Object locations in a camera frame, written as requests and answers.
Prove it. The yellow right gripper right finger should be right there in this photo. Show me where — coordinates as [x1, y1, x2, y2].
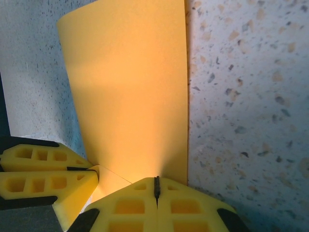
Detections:
[156, 175, 252, 232]

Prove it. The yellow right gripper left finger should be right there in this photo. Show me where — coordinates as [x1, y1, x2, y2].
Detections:
[69, 177, 158, 232]

